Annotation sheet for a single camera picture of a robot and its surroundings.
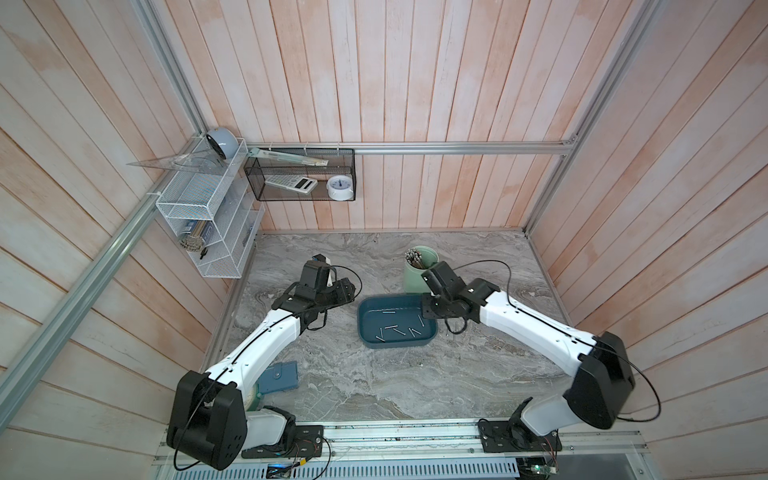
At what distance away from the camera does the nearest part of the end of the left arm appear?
59cm

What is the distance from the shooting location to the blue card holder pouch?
82 centimetres

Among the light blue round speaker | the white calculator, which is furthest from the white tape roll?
the light blue round speaker

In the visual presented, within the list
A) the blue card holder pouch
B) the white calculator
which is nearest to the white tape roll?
the white calculator

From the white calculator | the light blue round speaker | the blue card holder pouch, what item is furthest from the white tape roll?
the blue card holder pouch

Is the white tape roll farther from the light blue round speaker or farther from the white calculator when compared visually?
the light blue round speaker

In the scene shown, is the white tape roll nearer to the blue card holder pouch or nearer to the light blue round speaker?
the light blue round speaker

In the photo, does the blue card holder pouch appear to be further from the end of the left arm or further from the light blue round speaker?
the light blue round speaker

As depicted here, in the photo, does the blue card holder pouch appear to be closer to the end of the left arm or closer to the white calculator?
the end of the left arm

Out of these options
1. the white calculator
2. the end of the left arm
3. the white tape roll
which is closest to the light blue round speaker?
the white calculator

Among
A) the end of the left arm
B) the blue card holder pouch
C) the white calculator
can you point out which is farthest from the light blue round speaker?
the blue card holder pouch

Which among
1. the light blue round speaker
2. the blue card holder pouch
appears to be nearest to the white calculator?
the light blue round speaker

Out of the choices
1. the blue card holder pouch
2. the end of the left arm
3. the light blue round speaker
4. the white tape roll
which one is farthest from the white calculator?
the blue card holder pouch

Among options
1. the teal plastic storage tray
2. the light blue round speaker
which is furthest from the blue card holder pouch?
the light blue round speaker

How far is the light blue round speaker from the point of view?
32.8 inches
